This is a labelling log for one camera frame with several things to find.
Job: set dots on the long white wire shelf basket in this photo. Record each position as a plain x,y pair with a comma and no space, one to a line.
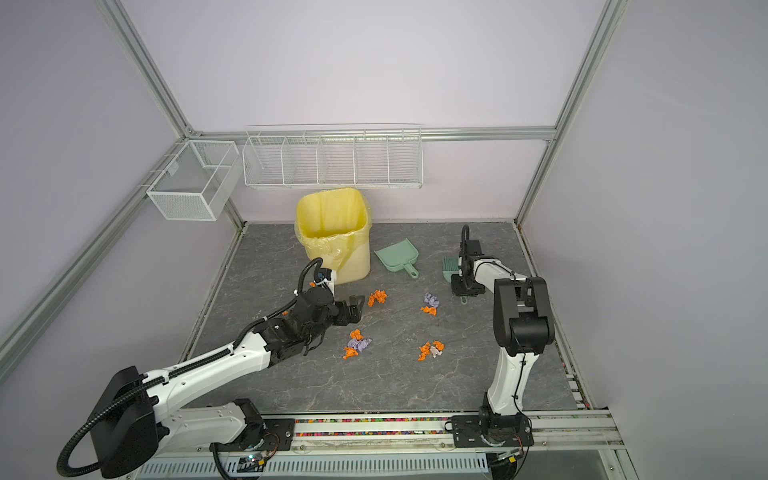
329,156

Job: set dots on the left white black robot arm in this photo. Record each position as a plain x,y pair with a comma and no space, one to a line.
138,414

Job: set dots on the green hand brush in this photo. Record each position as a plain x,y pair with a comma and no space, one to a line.
452,274

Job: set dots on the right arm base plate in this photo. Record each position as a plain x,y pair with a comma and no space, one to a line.
493,430

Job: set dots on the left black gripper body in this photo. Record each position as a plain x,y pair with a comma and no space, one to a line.
321,328

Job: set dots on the orange purple scraps lower centre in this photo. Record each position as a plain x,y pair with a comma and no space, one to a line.
356,345

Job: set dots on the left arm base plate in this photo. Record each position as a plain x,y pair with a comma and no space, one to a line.
268,435

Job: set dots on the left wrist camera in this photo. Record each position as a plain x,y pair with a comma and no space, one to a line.
325,278

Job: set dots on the aluminium front rail frame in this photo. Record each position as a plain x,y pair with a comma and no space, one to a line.
378,445

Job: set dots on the orange white scraps lower right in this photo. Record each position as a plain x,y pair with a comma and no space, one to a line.
431,349

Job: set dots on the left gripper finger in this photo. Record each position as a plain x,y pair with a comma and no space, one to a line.
355,306
344,313

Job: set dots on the green plastic dustpan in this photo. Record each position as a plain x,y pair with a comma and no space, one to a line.
401,256

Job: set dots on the purple orange scraps right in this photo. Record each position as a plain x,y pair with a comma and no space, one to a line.
431,304

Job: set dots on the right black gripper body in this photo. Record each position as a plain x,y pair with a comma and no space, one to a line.
463,288

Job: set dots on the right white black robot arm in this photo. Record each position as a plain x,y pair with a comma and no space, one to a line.
522,322

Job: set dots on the orange scrap centre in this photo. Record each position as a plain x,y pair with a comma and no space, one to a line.
377,297

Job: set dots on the yellow lined trash bin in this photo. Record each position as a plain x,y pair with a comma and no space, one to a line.
335,226

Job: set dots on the small white mesh basket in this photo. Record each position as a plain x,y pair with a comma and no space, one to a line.
198,181

